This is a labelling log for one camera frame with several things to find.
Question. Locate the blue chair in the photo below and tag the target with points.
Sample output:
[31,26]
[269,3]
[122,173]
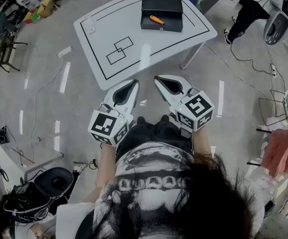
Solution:
[208,1]

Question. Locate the person's right forearm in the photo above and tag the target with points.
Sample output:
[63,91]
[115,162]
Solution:
[202,143]

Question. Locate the orange screwdriver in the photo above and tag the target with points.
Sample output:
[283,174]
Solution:
[156,19]

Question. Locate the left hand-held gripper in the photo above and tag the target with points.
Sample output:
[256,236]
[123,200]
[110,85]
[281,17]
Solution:
[104,126]

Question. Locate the red green yellow toy block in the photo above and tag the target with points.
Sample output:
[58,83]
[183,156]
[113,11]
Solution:
[31,17]

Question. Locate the black and white printed t-shirt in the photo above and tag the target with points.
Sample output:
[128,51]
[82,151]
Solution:
[146,198]

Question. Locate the person's left forearm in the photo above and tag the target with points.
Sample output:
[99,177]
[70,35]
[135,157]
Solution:
[106,168]

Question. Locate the small white table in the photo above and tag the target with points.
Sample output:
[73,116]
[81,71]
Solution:
[9,158]

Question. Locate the pink jacket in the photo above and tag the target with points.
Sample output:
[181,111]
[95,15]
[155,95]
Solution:
[283,151]

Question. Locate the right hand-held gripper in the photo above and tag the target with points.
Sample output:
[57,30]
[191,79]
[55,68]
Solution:
[197,107]

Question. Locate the person's black trousers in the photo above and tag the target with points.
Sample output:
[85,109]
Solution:
[153,133]

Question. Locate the white table with black lines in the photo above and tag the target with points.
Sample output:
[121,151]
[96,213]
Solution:
[153,43]

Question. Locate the white remote control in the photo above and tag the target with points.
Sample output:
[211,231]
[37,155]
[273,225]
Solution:
[90,25]

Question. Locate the grey oval device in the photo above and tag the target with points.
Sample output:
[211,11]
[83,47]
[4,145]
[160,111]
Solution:
[276,29]

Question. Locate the white power strip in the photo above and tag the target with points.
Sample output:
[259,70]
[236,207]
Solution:
[64,52]
[273,70]

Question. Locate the black box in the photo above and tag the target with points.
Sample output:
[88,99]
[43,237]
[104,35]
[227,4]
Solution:
[158,2]

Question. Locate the black oval device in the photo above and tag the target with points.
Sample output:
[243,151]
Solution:
[44,180]

